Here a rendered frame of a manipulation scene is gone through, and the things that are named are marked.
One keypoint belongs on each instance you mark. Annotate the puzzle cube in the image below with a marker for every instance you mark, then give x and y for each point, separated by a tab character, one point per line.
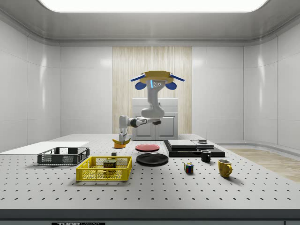
189	168

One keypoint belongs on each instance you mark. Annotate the dark grey basket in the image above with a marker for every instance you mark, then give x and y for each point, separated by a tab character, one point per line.
63	159

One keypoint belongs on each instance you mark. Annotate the grey cube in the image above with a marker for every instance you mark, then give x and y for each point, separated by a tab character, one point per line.
114	154

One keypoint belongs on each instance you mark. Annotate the black mug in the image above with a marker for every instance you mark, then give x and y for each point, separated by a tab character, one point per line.
205	156

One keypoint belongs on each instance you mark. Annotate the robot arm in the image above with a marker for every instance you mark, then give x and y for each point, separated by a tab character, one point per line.
152	103

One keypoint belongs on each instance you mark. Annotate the yellow bowl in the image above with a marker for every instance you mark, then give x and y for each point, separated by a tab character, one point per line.
119	145

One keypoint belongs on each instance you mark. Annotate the flat-sided can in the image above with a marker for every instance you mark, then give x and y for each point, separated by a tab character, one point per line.
109	164

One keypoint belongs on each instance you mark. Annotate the red plate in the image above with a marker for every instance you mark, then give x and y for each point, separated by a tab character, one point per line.
147	147

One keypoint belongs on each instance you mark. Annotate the black plate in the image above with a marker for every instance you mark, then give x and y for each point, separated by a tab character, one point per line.
152	159

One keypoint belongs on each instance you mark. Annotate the white cabinet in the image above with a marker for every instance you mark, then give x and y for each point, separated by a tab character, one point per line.
168	126

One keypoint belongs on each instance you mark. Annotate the yellow basket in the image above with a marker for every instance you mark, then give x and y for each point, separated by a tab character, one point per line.
103	174

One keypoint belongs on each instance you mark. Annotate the yellow mug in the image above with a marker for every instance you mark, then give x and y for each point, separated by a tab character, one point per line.
223	168

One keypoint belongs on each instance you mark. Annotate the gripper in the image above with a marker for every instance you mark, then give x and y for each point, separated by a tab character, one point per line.
123	133

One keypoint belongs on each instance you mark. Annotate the black stove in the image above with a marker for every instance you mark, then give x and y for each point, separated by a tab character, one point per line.
182	146

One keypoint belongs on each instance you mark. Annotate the banana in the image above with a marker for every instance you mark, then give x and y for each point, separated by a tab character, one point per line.
128	140

